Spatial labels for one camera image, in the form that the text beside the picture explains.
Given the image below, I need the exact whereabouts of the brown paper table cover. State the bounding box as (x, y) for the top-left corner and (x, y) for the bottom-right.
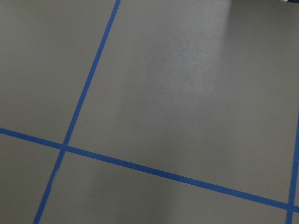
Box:
(0, 0), (299, 224)

